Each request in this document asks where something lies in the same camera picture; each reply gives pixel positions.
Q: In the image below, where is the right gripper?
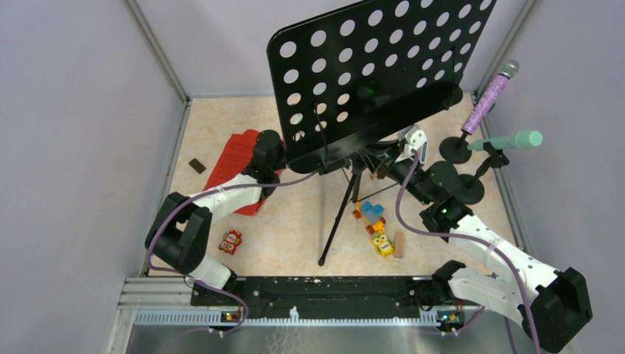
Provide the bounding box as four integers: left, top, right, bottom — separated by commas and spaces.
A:
356, 138, 433, 206

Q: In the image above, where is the black music stand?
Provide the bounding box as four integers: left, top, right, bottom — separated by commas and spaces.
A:
265, 0, 498, 267

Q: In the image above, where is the red sheet music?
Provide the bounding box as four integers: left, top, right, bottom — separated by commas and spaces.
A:
203, 129, 261, 190

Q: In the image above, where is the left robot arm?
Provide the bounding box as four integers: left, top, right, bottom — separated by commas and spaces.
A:
144, 130, 286, 305

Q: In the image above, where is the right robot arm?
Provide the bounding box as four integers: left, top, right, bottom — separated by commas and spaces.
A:
361, 142, 593, 353

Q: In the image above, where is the toy block car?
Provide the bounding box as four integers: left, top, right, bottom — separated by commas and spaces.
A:
352, 201, 386, 235

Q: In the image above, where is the wooden block near owl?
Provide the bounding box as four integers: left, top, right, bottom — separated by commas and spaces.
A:
394, 232, 405, 259

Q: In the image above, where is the yellow owl block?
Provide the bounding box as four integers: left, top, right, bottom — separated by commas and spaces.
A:
370, 234, 394, 258

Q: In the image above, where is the black round mic stand front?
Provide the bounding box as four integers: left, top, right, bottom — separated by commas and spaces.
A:
454, 143, 510, 205

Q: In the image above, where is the purple glitter microphone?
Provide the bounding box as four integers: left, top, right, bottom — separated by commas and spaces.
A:
461, 60, 520, 135

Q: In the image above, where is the red owl block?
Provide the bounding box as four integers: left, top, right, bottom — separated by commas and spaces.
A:
218, 229, 242, 255

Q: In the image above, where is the dark brown small block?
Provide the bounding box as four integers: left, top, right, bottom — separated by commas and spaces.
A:
189, 159, 206, 174

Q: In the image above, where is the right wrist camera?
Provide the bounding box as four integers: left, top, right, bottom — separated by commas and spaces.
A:
394, 124, 427, 164

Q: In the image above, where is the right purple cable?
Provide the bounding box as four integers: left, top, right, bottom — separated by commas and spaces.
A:
394, 151, 543, 354

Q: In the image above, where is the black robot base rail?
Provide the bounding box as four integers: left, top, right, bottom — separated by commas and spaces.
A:
190, 276, 472, 328

